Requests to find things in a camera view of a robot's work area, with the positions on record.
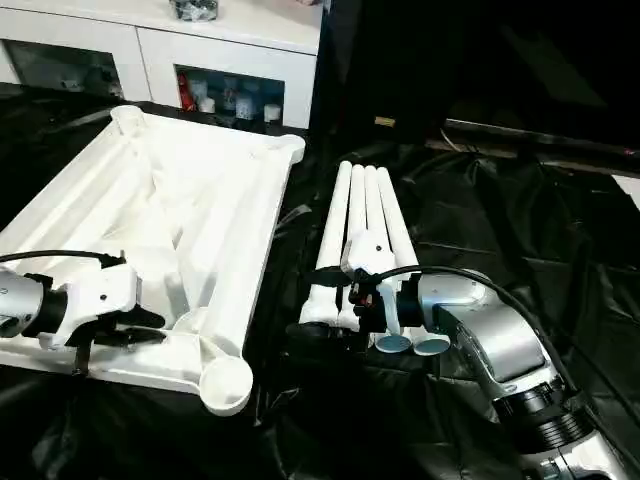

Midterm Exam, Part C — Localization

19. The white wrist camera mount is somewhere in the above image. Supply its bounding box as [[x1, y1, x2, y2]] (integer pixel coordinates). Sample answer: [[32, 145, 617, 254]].
[[342, 234, 401, 336], [39, 263, 139, 349]]

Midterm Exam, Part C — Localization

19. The black plastic sheet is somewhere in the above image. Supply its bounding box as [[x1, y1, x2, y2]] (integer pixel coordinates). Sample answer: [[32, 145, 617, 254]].
[[0, 82, 640, 480]]

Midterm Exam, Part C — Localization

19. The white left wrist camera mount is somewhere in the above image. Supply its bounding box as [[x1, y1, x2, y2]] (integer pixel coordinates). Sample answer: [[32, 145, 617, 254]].
[[39, 263, 139, 349]]

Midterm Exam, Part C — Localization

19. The white plastic table top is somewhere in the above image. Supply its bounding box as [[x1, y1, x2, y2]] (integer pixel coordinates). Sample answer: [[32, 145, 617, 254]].
[[0, 104, 307, 417]]

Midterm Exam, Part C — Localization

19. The long black pole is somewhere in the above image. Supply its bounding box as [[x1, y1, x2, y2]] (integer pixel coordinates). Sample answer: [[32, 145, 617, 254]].
[[442, 117, 640, 156]]

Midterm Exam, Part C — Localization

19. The black backdrop curtain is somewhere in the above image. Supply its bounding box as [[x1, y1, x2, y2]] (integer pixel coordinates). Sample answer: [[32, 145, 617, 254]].
[[309, 0, 640, 126]]

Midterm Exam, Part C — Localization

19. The white plastic table leg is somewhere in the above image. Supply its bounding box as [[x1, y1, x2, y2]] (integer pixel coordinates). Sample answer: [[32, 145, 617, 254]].
[[298, 160, 357, 331], [375, 167, 450, 357], [337, 164, 369, 334], [363, 165, 415, 357]]

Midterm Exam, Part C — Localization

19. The white flat board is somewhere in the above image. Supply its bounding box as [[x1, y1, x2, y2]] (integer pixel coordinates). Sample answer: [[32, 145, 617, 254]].
[[610, 173, 640, 211]]

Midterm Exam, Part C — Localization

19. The white cabinet with glass doors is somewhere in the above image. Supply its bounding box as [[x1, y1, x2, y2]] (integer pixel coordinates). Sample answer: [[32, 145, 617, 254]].
[[0, 0, 321, 131]]

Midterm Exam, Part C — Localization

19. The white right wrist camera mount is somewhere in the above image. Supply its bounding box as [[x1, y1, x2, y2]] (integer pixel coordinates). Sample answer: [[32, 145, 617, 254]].
[[342, 234, 401, 336]]

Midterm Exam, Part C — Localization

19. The clear bag of dark items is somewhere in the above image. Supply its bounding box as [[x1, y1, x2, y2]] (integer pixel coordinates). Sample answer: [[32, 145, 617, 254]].
[[168, 0, 220, 22]]

